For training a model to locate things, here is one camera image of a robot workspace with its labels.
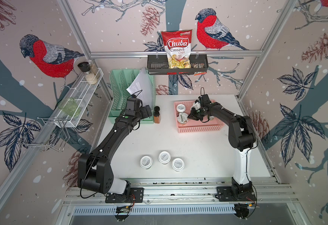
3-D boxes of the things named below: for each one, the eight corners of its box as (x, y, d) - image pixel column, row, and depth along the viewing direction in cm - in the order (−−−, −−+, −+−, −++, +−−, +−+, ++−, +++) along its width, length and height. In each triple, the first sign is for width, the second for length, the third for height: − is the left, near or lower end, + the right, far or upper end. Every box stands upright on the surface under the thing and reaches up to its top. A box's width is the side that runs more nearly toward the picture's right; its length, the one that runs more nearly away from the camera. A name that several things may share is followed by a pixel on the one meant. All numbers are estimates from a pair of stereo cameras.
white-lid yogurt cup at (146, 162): (141, 170, 83) (139, 166, 78) (142, 159, 87) (140, 155, 82) (152, 170, 83) (151, 166, 78) (153, 159, 87) (152, 155, 82)
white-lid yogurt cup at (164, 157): (159, 165, 85) (158, 161, 80) (159, 155, 89) (158, 151, 84) (170, 165, 85) (170, 161, 79) (170, 155, 89) (170, 151, 84)
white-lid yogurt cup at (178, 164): (171, 172, 82) (172, 169, 77) (171, 161, 87) (171, 157, 81) (183, 172, 82) (184, 169, 77) (183, 161, 86) (184, 157, 81)
